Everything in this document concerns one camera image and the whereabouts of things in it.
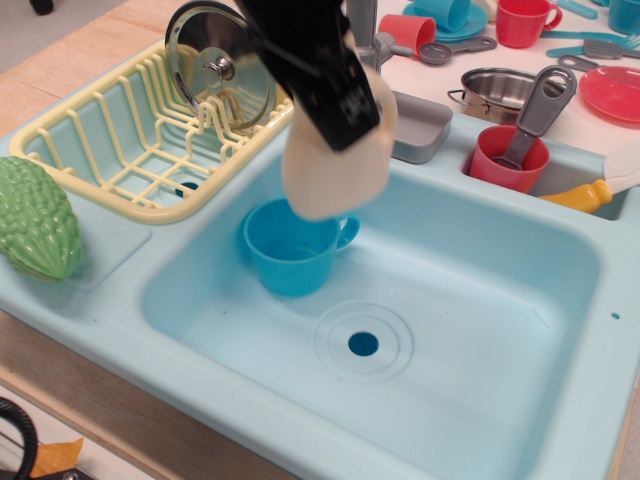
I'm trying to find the small steel pot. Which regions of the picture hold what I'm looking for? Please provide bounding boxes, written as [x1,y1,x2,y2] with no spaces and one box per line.
[447,67,537,125]

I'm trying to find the black wheel top left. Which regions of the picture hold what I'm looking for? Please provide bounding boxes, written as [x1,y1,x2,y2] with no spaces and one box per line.
[29,0,54,16]

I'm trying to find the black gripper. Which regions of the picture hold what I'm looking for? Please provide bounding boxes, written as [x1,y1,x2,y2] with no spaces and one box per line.
[238,1,380,151]

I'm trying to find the blue cup in sink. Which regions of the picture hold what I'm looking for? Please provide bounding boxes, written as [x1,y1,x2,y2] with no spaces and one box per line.
[242,198,360,296]

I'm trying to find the red plate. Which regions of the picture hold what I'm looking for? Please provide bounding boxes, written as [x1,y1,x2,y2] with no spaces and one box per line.
[579,66,639,124]

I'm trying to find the green bitter gourd toy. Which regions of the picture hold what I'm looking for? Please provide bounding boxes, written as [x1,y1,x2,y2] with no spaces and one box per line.
[1,156,83,280]

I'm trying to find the red mug on table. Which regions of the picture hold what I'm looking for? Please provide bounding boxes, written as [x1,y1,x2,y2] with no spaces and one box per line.
[496,0,563,49]

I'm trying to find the grey toy faucet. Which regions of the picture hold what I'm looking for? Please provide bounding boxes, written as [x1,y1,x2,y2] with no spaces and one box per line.
[345,0,453,165]

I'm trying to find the grey slotted spatula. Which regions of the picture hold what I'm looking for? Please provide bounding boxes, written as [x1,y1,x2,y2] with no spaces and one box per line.
[558,39,639,72]

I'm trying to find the yellow drying rack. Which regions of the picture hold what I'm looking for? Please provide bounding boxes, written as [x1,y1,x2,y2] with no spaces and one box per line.
[7,42,293,224]

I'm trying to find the cream detergent bottle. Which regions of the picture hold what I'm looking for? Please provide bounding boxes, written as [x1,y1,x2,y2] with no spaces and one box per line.
[281,29,400,221]

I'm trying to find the red cup lying sideways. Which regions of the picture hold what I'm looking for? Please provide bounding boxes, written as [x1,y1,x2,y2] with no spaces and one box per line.
[378,14,436,57]

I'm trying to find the blue cup top right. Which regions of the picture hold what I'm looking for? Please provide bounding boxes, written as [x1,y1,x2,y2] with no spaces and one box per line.
[608,0,640,34]

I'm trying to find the steel pot lid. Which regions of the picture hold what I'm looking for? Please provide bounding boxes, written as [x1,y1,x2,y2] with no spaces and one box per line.
[165,1,277,132]

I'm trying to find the grey measuring spoon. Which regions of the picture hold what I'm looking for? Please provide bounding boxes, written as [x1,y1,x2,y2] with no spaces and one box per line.
[418,36,498,66]

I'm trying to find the grey spatula in cup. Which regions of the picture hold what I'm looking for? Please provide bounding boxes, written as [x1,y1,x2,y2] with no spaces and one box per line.
[491,65,578,171]

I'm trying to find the white utensil at edge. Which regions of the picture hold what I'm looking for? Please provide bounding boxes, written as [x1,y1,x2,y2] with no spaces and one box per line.
[603,141,640,195]

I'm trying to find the light blue toy sink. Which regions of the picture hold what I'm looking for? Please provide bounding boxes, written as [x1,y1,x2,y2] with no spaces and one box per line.
[1,99,639,479]

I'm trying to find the red cup in holder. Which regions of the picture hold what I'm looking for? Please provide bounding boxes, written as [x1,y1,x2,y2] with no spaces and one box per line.
[468,125,550,194]

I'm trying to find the blue cup on plate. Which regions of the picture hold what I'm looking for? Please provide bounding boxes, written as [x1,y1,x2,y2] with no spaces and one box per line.
[413,0,471,31]

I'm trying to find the orange paper piece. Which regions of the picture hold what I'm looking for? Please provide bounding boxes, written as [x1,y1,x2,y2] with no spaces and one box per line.
[31,438,84,479]

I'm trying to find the teal utensil top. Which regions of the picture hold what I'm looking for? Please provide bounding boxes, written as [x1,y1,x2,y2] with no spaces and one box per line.
[556,0,599,20]

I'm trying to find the blue plate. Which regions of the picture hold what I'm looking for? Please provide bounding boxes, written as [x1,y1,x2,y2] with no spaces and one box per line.
[402,1,488,43]

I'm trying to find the black cable loop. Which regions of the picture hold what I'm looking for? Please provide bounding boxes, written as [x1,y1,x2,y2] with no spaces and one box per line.
[0,397,39,479]

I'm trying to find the teal fork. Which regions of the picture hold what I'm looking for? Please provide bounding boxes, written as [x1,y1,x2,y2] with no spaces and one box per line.
[540,29,640,59]

